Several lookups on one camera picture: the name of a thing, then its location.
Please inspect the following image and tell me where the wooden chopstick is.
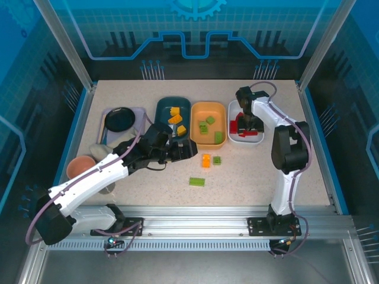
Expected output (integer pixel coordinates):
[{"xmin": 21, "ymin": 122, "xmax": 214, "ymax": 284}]
[{"xmin": 99, "ymin": 114, "xmax": 107, "ymax": 144}]

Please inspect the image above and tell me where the white plastic container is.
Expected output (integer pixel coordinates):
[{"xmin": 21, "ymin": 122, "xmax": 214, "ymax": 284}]
[{"xmin": 227, "ymin": 99, "xmax": 265, "ymax": 145}]

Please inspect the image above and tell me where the black round plate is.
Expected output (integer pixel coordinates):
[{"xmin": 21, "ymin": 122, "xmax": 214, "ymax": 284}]
[{"xmin": 104, "ymin": 106, "xmax": 136, "ymax": 133}]

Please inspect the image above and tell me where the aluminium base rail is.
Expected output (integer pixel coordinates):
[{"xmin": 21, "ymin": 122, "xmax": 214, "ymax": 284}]
[{"xmin": 59, "ymin": 205, "xmax": 353, "ymax": 240}]

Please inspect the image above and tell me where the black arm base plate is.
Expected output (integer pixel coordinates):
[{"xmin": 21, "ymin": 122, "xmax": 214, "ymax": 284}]
[
  {"xmin": 247, "ymin": 217, "xmax": 302, "ymax": 237},
  {"xmin": 90, "ymin": 217, "xmax": 145, "ymax": 237}
]

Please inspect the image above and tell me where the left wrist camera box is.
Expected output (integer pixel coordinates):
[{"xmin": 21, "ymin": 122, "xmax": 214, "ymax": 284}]
[{"xmin": 144, "ymin": 122, "xmax": 174, "ymax": 146}]

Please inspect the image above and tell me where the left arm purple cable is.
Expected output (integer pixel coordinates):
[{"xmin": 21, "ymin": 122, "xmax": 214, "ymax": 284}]
[{"xmin": 25, "ymin": 112, "xmax": 155, "ymax": 246}]

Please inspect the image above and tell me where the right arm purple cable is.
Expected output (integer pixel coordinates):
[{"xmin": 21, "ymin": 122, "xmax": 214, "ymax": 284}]
[{"xmin": 248, "ymin": 80, "xmax": 312, "ymax": 214}]

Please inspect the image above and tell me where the aluminium frame post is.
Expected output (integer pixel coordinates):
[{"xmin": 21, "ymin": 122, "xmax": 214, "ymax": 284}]
[
  {"xmin": 297, "ymin": 0, "xmax": 358, "ymax": 91},
  {"xmin": 33, "ymin": 0, "xmax": 97, "ymax": 91}
]

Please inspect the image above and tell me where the pale green cloth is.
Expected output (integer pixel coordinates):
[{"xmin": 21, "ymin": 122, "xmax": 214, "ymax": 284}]
[{"xmin": 89, "ymin": 127, "xmax": 143, "ymax": 160}]

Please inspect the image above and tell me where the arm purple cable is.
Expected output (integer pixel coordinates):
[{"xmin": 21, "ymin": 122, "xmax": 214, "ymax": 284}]
[
  {"xmin": 248, "ymin": 80, "xmax": 312, "ymax": 214},
  {"xmin": 25, "ymin": 112, "xmax": 155, "ymax": 246}
]

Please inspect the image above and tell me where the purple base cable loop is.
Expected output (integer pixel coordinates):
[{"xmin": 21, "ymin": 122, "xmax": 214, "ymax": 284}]
[
  {"xmin": 103, "ymin": 221, "xmax": 143, "ymax": 258},
  {"xmin": 269, "ymin": 215, "xmax": 310, "ymax": 258}
]

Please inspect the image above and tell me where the lavender tray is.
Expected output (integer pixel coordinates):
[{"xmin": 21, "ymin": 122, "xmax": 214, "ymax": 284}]
[{"xmin": 97, "ymin": 106, "xmax": 148, "ymax": 146}]

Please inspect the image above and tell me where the white slotted cable duct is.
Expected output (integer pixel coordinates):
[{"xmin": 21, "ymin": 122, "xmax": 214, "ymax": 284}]
[{"xmin": 47, "ymin": 240, "xmax": 272, "ymax": 251}]

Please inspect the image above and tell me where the orange plastic container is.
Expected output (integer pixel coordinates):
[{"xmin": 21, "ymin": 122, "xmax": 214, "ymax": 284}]
[{"xmin": 190, "ymin": 101, "xmax": 228, "ymax": 150}]

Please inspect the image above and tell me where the pink bowl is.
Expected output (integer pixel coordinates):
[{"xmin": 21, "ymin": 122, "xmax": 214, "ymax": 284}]
[{"xmin": 66, "ymin": 155, "xmax": 97, "ymax": 180}]

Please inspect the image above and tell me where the teal plastic container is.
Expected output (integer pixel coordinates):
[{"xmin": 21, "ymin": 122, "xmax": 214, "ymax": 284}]
[{"xmin": 154, "ymin": 96, "xmax": 192, "ymax": 142}]

